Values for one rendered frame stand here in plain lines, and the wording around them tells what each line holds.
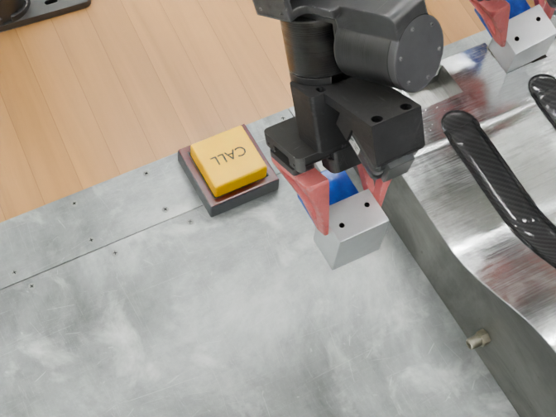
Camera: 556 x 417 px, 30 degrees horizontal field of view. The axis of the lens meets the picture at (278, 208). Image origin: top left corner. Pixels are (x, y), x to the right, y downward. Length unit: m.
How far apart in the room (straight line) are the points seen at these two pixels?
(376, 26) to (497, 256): 0.32
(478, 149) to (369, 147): 0.31
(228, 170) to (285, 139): 0.22
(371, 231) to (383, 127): 0.17
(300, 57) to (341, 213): 0.16
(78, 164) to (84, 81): 0.11
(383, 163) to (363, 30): 0.10
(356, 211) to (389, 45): 0.20
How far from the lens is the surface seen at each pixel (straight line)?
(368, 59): 0.75
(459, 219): 1.01
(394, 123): 0.75
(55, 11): 1.24
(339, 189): 0.92
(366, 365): 1.01
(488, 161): 1.05
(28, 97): 1.18
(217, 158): 1.07
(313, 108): 0.80
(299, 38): 0.80
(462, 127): 1.07
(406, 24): 0.74
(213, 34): 1.22
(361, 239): 0.90
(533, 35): 1.08
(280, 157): 0.86
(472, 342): 0.99
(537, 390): 0.97
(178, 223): 1.07
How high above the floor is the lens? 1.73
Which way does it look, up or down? 59 degrees down
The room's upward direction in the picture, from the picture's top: 7 degrees clockwise
